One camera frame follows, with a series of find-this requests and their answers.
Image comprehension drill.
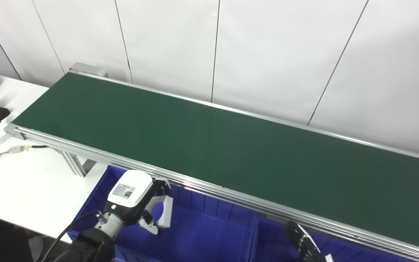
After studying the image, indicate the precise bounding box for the white square part with hole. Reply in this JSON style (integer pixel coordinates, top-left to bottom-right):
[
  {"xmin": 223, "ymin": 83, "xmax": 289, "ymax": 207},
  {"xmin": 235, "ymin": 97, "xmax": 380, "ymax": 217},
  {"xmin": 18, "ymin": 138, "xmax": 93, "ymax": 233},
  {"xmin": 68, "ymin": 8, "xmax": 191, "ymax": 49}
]
[{"xmin": 147, "ymin": 195, "xmax": 174, "ymax": 229}]

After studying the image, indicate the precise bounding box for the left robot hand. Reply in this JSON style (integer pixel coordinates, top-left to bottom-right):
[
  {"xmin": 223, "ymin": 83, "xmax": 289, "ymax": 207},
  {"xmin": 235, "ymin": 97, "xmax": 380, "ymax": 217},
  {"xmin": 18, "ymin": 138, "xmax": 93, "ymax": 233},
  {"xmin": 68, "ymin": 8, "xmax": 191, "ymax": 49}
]
[{"xmin": 103, "ymin": 169, "xmax": 172, "ymax": 235}]

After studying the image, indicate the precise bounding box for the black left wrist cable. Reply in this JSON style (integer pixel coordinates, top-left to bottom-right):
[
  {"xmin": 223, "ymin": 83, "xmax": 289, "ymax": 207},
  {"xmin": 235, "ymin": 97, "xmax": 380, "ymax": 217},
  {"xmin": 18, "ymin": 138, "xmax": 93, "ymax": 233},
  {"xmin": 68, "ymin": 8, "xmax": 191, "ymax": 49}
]
[{"xmin": 40, "ymin": 210, "xmax": 103, "ymax": 262}]

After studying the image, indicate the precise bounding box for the black cable with yellow connector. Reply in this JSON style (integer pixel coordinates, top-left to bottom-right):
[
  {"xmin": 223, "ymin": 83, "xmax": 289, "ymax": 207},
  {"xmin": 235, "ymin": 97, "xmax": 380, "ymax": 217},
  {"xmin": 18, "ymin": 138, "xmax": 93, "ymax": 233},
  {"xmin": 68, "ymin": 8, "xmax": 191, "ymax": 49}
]
[{"xmin": 0, "ymin": 144, "xmax": 49, "ymax": 172}]

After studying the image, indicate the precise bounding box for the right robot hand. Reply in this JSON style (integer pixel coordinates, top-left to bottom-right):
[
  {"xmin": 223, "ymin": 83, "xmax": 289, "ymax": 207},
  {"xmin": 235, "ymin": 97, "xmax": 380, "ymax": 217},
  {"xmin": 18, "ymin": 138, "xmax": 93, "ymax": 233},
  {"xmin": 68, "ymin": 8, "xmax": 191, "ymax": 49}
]
[{"xmin": 286, "ymin": 220, "xmax": 336, "ymax": 262}]

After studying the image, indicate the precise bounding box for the aluminium conveyor leg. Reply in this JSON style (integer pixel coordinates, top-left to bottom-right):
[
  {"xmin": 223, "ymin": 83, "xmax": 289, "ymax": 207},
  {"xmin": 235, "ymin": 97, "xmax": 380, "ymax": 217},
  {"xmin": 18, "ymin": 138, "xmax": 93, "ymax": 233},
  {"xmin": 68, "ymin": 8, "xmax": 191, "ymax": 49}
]
[{"xmin": 55, "ymin": 149, "xmax": 98, "ymax": 178}]

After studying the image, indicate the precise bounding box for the grey conveyor motor housing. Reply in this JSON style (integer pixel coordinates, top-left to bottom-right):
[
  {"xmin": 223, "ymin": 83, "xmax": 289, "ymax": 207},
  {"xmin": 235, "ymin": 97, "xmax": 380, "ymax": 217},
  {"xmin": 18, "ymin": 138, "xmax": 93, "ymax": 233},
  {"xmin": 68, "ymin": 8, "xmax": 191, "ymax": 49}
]
[{"xmin": 68, "ymin": 62, "xmax": 108, "ymax": 78}]

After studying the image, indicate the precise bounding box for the blue plastic bin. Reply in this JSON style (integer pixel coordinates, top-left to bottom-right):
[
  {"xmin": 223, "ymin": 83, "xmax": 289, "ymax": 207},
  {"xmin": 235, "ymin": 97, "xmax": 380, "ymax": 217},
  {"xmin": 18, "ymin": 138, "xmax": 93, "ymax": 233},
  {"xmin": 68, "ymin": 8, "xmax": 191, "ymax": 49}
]
[
  {"xmin": 66, "ymin": 166, "xmax": 259, "ymax": 262},
  {"xmin": 255, "ymin": 216, "xmax": 415, "ymax": 262}
]

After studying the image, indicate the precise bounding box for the green conveyor belt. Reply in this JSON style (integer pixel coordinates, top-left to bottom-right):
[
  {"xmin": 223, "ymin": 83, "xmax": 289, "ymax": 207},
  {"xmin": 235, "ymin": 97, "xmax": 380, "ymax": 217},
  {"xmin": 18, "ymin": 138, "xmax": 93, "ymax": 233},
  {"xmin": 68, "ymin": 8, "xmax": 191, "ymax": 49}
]
[{"xmin": 4, "ymin": 71, "xmax": 419, "ymax": 262}]

